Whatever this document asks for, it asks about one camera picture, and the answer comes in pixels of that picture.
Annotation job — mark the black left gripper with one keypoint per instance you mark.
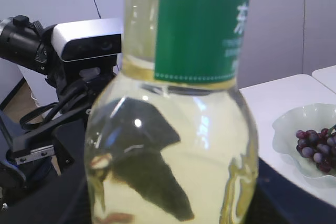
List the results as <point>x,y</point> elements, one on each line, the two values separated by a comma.
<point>42,172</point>

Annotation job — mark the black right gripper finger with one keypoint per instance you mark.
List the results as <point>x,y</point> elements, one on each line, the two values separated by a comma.
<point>126,140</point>

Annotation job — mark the yellow tea drink bottle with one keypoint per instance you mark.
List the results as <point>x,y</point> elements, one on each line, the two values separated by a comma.
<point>182,56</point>

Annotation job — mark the purple artificial grape bunch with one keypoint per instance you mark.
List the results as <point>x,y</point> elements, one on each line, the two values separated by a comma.
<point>318,147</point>

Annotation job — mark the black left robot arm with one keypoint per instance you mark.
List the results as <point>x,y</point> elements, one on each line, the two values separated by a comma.
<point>21,44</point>

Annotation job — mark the pale green wavy glass plate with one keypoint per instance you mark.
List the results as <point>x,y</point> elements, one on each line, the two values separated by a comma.
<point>309,117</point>

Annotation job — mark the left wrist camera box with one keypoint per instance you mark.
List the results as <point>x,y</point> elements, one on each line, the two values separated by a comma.
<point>87,39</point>

